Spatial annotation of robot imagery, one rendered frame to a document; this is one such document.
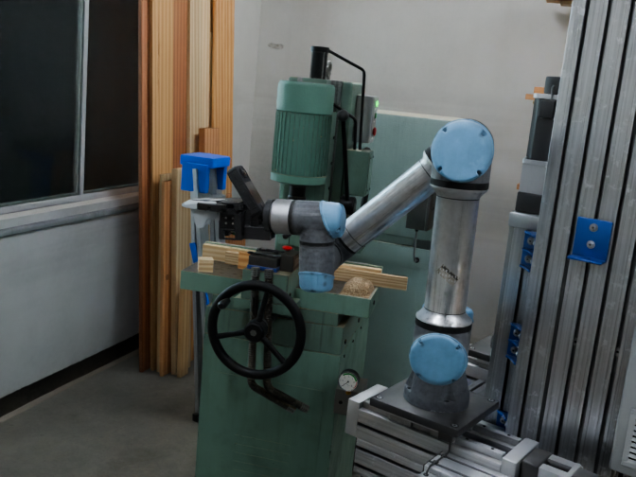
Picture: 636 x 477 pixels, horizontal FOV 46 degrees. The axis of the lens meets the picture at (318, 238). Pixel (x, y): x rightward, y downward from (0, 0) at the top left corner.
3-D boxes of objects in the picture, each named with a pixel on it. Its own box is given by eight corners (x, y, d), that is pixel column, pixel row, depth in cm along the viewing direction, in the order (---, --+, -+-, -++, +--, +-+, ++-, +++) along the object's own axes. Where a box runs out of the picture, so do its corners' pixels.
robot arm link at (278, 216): (287, 203, 155) (298, 196, 163) (266, 202, 156) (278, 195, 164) (287, 238, 157) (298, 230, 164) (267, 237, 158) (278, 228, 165)
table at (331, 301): (166, 296, 224) (167, 276, 222) (203, 273, 253) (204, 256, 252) (363, 328, 211) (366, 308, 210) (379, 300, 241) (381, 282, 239)
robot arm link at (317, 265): (341, 283, 167) (342, 235, 165) (329, 295, 156) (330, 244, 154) (307, 280, 169) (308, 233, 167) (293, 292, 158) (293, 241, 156)
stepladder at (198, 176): (183, 422, 330) (173, 154, 310) (210, 401, 353) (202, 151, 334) (216, 428, 324) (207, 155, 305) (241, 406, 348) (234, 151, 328)
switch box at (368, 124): (351, 141, 256) (356, 94, 253) (357, 140, 266) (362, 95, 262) (369, 143, 255) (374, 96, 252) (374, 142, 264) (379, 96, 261)
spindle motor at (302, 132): (263, 182, 228) (271, 79, 222) (278, 176, 245) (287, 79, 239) (319, 188, 225) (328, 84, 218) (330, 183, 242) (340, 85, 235)
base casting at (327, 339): (203, 332, 234) (203, 305, 232) (257, 288, 289) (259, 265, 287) (342, 356, 225) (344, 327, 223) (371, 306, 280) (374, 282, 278)
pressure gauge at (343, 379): (335, 396, 220) (338, 370, 219) (338, 391, 224) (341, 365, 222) (357, 399, 219) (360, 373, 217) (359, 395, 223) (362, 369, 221)
